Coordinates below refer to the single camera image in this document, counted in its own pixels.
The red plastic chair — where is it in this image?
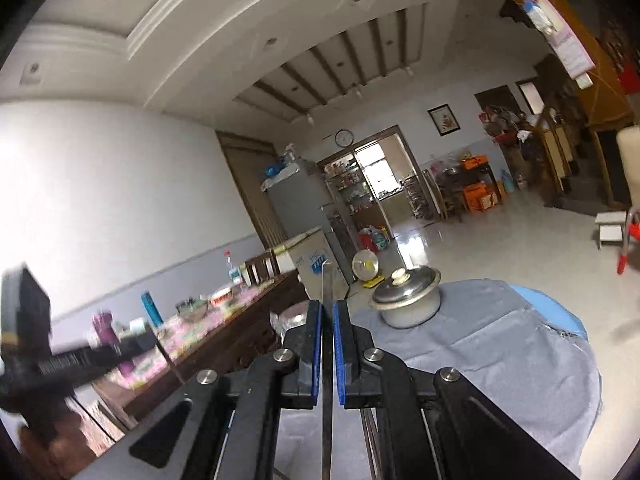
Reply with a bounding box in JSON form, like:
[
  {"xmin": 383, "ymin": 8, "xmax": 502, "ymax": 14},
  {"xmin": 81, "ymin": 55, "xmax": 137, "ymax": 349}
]
[{"xmin": 617, "ymin": 207, "xmax": 640, "ymax": 276}]

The pink wall calendar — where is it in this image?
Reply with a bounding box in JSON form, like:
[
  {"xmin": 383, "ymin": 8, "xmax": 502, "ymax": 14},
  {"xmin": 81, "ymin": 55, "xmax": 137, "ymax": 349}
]
[{"xmin": 522, "ymin": 0, "xmax": 596, "ymax": 78}]

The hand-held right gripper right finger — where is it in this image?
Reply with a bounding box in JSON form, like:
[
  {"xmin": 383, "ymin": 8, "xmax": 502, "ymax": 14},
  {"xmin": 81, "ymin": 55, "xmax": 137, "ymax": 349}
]
[{"xmin": 332, "ymin": 300, "xmax": 581, "ymax": 480}]

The white step stool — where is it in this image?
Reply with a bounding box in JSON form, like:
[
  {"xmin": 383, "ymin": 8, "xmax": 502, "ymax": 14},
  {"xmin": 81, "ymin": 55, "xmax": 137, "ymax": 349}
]
[{"xmin": 595, "ymin": 211, "xmax": 628, "ymax": 250}]

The plastic covered white bowl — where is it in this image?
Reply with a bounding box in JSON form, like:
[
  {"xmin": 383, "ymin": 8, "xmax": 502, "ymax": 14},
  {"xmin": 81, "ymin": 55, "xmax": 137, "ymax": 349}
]
[{"xmin": 270, "ymin": 302, "xmax": 308, "ymax": 346}]

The cream upholstered chair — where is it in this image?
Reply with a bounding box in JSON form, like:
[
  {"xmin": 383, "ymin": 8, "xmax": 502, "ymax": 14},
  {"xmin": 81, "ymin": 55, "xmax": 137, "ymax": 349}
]
[{"xmin": 616, "ymin": 126, "xmax": 640, "ymax": 211}]

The metal chopstick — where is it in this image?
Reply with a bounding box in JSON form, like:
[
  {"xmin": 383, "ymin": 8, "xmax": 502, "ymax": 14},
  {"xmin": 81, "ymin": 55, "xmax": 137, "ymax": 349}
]
[
  {"xmin": 364, "ymin": 406, "xmax": 380, "ymax": 463},
  {"xmin": 321, "ymin": 259, "xmax": 335, "ymax": 480},
  {"xmin": 147, "ymin": 327, "xmax": 186, "ymax": 386}
]

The large orange box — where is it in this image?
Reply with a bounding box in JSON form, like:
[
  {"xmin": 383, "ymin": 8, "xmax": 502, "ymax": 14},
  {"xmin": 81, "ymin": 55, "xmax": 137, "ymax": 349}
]
[{"xmin": 462, "ymin": 182, "xmax": 501, "ymax": 213}]

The glass bowl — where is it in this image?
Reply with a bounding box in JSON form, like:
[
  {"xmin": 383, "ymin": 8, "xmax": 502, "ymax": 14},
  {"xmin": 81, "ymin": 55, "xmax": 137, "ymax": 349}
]
[{"xmin": 175, "ymin": 297, "xmax": 208, "ymax": 321}]

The framed wall picture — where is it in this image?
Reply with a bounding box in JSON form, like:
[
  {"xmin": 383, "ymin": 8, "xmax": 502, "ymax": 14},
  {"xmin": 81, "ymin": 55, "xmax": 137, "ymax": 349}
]
[{"xmin": 427, "ymin": 103, "xmax": 460, "ymax": 137}]

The dark wooden chair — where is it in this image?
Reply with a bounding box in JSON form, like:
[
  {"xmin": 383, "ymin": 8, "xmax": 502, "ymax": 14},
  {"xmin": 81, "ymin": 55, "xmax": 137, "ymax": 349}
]
[{"xmin": 243, "ymin": 252, "xmax": 281, "ymax": 286}]

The purple water bottle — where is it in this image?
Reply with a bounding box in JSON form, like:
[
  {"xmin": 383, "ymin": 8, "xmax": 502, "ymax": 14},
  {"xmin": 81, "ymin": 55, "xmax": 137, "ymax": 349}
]
[{"xmin": 90, "ymin": 310, "xmax": 136, "ymax": 376}]

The grey tablecloth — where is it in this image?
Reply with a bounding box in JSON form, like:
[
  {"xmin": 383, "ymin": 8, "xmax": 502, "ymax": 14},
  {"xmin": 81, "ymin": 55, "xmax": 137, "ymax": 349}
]
[{"xmin": 272, "ymin": 277, "xmax": 601, "ymax": 480}]

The kitchen shelf with jars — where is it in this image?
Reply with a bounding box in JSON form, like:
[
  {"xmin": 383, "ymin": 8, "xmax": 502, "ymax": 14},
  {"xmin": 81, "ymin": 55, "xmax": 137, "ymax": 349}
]
[{"xmin": 322, "ymin": 157, "xmax": 373, "ymax": 216}]

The carved wooden sideboard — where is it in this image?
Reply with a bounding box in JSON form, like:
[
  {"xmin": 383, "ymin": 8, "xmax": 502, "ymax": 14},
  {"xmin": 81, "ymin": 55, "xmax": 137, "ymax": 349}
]
[{"xmin": 90, "ymin": 270, "xmax": 311, "ymax": 441}]

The blue round table cover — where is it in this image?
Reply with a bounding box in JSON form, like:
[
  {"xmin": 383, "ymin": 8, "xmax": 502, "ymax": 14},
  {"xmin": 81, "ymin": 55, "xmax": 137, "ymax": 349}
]
[{"xmin": 505, "ymin": 284, "xmax": 588, "ymax": 341}]

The white chest freezer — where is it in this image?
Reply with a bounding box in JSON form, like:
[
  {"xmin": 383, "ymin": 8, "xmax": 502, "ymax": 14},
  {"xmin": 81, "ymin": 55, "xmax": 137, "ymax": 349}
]
[{"xmin": 272, "ymin": 227, "xmax": 348, "ymax": 301}]

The grey refrigerator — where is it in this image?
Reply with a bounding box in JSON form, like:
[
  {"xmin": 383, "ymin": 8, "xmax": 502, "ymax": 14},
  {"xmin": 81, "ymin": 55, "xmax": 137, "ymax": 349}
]
[{"xmin": 262, "ymin": 157, "xmax": 351, "ymax": 281}]

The teal water bottle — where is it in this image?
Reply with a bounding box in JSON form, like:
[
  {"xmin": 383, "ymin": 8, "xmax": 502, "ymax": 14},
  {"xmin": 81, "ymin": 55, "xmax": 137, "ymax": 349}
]
[{"xmin": 140, "ymin": 291, "xmax": 164, "ymax": 328}]

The brown wooden door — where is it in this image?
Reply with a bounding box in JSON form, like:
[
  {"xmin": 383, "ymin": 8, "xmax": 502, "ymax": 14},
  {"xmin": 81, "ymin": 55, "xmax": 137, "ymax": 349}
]
[{"xmin": 216, "ymin": 130, "xmax": 288, "ymax": 251}]

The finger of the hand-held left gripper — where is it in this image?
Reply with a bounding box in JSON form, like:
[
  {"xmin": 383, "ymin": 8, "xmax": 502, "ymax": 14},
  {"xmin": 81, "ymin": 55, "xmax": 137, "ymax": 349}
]
[{"xmin": 37, "ymin": 327, "xmax": 158, "ymax": 387}]

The small white fan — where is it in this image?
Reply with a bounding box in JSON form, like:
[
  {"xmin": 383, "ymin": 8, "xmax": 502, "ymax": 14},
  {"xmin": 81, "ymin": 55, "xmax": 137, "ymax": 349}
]
[{"xmin": 351, "ymin": 251, "xmax": 381, "ymax": 283}]

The dark wooden side table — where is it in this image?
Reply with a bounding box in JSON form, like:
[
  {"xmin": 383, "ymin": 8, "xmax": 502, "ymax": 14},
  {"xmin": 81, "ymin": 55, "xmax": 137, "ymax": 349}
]
[{"xmin": 435, "ymin": 160, "xmax": 503, "ymax": 221}]

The wooden staircase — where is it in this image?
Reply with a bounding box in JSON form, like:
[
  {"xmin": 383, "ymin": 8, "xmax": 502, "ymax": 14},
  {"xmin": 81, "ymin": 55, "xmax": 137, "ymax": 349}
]
[{"xmin": 530, "ymin": 55, "xmax": 636, "ymax": 211}]

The clear bottle with red cap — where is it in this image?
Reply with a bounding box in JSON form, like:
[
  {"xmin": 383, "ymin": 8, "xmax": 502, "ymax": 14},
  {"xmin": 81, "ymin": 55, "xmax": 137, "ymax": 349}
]
[{"xmin": 223, "ymin": 250, "xmax": 241, "ymax": 286}]

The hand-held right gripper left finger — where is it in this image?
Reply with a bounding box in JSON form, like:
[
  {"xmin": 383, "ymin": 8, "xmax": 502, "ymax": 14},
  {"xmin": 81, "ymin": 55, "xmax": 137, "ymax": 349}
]
[{"xmin": 75, "ymin": 300, "xmax": 326, "ymax": 480}]

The metal pot lid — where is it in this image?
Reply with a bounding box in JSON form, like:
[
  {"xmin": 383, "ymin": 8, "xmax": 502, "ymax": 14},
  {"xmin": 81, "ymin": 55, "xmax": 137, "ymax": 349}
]
[{"xmin": 371, "ymin": 266, "xmax": 443, "ymax": 311}]

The group of detergent bottles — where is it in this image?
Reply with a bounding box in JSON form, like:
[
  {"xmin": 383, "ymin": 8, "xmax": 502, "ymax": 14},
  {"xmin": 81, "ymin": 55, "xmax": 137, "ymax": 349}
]
[{"xmin": 357, "ymin": 225, "xmax": 391, "ymax": 253}]

